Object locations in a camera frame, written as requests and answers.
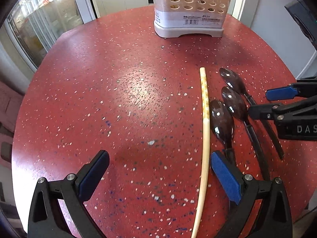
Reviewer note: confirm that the pink chair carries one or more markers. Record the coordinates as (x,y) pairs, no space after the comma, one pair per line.
(10,99)

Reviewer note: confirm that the sliding glass door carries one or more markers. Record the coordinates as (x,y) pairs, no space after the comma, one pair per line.
(37,24)

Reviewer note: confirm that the dark grey device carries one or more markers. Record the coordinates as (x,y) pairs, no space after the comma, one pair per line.
(303,19)

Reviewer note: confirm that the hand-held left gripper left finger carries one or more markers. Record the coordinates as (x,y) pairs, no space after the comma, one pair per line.
(92,178)

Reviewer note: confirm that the beige plastic utensil holder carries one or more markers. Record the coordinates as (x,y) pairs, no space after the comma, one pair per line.
(188,22)

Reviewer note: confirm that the patterned cream chopstick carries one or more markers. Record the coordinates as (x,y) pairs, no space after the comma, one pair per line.
(206,133)

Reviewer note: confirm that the dark plastic spoon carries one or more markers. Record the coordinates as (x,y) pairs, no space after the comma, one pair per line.
(221,121)
(230,78)
(234,101)

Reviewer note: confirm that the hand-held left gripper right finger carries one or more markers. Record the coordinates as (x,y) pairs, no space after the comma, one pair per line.
(225,178)

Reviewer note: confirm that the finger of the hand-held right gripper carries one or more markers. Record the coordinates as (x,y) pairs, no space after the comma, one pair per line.
(279,93)
(262,111)

